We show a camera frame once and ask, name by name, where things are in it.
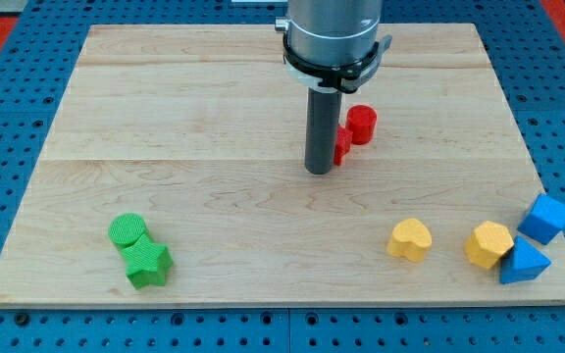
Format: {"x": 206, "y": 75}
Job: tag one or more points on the blue triangle block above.
{"x": 523, "y": 262}

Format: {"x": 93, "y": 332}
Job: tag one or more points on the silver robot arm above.
{"x": 330, "y": 33}

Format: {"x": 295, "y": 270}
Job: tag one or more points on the yellow hexagon block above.
{"x": 487, "y": 244}

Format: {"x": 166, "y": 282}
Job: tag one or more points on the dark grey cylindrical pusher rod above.
{"x": 323, "y": 110}

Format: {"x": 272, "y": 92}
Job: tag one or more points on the red cylinder block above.
{"x": 361, "y": 121}

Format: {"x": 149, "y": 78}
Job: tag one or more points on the green star block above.
{"x": 147, "y": 262}

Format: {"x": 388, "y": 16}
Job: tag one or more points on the yellow heart block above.
{"x": 410, "y": 239}

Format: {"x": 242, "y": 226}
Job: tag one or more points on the light wooden board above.
{"x": 200, "y": 130}

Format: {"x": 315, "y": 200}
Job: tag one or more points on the blue cube block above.
{"x": 544, "y": 219}

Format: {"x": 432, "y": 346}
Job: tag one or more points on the red star block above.
{"x": 342, "y": 144}

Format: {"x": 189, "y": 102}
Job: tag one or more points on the green cylinder block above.
{"x": 126, "y": 229}

